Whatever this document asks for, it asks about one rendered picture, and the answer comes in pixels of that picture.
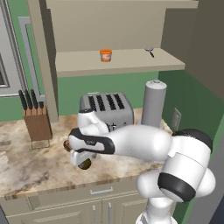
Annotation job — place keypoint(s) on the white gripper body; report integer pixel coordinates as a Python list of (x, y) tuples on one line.
[(78, 157)]

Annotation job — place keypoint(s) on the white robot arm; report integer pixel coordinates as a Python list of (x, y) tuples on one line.
[(145, 143)]

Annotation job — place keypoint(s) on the dark brown avocado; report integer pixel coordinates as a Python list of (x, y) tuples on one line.
[(85, 165)]

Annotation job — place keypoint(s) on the brown bread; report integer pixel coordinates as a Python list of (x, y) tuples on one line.
[(66, 145)]

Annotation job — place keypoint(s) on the beige base cabinet door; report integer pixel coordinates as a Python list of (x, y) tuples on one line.
[(52, 217), (125, 211)]

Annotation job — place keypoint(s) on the orange jam jar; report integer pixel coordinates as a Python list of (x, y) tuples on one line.
[(106, 55)]

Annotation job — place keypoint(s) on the beige drawer front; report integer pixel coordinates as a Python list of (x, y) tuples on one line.
[(64, 197)]

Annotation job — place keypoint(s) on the wooden knife block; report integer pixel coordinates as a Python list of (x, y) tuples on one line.
[(38, 125)]

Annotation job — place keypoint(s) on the silver four-slot toaster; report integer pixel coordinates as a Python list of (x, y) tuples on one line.
[(116, 112)]

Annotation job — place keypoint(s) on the grey cylindrical canister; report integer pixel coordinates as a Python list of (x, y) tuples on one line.
[(153, 105)]

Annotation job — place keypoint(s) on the small grey ladle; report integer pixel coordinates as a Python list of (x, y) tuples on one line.
[(150, 50)]

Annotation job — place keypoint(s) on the grey wall outlet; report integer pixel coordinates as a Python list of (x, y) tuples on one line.
[(176, 119)]

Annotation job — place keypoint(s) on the grey window frame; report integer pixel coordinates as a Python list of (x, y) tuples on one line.
[(10, 52)]

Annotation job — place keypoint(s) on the beige wall cabinet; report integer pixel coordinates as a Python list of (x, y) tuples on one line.
[(116, 32)]

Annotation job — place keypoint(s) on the taupe closed wall cabinet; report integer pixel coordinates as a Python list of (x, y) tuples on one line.
[(198, 40)]

